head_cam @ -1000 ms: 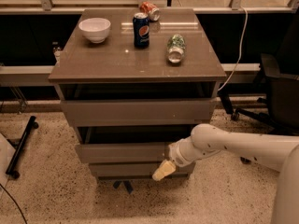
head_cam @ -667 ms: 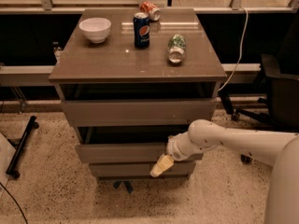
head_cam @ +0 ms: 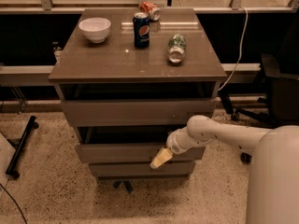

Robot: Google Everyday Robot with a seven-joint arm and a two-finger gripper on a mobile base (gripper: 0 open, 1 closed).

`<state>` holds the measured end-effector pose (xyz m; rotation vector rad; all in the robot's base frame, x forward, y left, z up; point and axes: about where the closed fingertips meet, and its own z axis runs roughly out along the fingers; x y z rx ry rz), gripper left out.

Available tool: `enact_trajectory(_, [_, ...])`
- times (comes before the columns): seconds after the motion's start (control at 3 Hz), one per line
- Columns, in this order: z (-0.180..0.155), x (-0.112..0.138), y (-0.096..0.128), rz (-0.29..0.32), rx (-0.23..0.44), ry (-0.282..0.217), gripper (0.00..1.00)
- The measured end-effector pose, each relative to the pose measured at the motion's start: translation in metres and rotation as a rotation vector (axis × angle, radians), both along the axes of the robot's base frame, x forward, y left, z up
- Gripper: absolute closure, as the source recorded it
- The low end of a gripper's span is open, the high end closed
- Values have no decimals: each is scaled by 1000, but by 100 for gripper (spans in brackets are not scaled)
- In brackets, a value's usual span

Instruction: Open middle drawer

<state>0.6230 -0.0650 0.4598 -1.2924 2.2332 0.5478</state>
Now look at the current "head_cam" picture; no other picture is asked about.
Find white cable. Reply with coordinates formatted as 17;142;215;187
217;7;249;92

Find grey bottom drawer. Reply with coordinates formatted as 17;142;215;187
89;161;196;179

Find black wheeled stand leg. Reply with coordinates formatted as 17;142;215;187
6;116;39;179

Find black office chair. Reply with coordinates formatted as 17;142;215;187
218;7;299;164

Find black floor cable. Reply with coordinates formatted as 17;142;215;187
0;184;28;224

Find blue pepsi can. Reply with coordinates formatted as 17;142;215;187
133;12;150;48

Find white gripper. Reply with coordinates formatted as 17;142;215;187
150;128;199;169

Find grey top drawer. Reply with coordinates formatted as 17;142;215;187
61;98;216;127

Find grey drawer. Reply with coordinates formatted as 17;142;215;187
61;98;216;127
74;126;206;164
89;161;196;179

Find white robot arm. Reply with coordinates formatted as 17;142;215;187
150;115;299;224

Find grey drawer cabinet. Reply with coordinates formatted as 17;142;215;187
48;7;228;183

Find orange soda can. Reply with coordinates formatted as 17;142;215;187
140;1;161;21

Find green soda can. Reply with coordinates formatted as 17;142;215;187
168;34;186;63

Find blue tape cross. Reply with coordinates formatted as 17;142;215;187
112;180;135;195

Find white ceramic bowl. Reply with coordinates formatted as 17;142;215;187
78;18;111;43

